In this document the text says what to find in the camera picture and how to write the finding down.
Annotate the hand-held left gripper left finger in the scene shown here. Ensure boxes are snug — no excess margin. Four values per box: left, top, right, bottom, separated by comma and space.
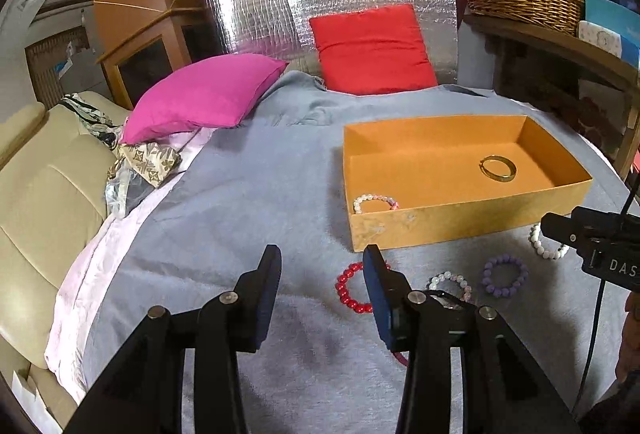
62, 244, 283, 434

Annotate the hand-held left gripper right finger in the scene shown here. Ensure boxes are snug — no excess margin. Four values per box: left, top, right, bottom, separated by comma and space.
362, 244, 583, 434

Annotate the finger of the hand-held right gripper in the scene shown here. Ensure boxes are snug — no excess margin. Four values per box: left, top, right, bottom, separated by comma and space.
541, 212, 583, 245

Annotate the red bead bracelet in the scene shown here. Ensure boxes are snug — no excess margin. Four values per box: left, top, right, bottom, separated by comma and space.
336, 261, 393, 315

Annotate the dark red glossy ring bracelet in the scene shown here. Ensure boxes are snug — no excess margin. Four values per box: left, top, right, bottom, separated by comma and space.
391, 289, 476, 369

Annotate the pale pink crystal bead bracelet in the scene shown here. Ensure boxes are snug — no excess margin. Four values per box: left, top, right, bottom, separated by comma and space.
426, 271, 475, 305

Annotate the purple bead bracelet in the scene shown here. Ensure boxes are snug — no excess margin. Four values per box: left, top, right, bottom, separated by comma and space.
481, 254, 529, 299

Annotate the orange cardboard box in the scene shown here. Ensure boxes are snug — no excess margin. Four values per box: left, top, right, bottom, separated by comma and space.
342, 115, 594, 253

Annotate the person's right hand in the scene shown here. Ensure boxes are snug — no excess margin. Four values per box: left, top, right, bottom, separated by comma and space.
615, 291, 640, 382

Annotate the gold metal bangle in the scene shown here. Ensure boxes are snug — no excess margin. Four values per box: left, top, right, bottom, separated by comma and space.
480, 155, 518, 185

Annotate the beige patterned pouch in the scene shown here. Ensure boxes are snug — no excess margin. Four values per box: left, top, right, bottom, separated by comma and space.
120, 143, 182, 189

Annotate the clear plastic bag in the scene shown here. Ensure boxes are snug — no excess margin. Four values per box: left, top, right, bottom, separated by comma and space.
105, 159, 151, 219

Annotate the wooden side table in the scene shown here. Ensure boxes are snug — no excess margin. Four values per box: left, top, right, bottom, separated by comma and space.
462, 14, 640, 179

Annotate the pale pink sheet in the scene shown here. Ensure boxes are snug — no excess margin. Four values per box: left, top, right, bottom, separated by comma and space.
44, 129, 211, 405

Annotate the white patterned box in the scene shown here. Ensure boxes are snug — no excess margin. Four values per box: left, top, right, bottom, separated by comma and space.
578, 20, 623, 59

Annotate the magenta cushion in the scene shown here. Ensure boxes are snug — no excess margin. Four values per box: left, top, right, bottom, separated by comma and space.
120, 54, 290, 145

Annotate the blue box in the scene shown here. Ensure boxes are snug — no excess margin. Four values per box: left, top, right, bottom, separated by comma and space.
580, 0, 640, 67

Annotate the black and white scarf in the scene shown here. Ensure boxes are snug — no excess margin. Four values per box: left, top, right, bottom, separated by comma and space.
60, 94, 123, 149

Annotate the beige leather sofa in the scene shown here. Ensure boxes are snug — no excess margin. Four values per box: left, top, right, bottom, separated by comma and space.
0, 91, 133, 415

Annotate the red cushion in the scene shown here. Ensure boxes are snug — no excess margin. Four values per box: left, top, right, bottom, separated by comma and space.
308, 4, 441, 95

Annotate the silver foil insulation sheet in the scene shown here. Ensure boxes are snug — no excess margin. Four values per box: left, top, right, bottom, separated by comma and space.
202, 0, 460, 87

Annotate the brown wicker drawer unit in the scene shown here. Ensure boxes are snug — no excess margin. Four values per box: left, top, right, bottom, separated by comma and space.
24, 26, 108, 109

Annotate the black cable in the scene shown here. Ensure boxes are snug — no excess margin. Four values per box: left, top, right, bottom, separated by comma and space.
570, 174, 640, 420

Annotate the white and pink bead bracelet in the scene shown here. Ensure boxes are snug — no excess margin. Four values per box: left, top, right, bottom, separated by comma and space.
352, 194, 401, 215

